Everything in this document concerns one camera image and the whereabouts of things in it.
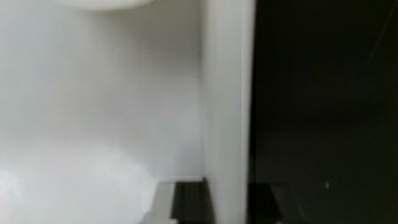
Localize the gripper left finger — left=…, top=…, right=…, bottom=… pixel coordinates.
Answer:
left=171, top=181, right=212, bottom=224

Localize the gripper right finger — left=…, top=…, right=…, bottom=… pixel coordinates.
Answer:
left=247, top=183, right=283, bottom=224

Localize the white square table top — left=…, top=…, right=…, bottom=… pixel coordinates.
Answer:
left=0, top=0, right=255, bottom=224

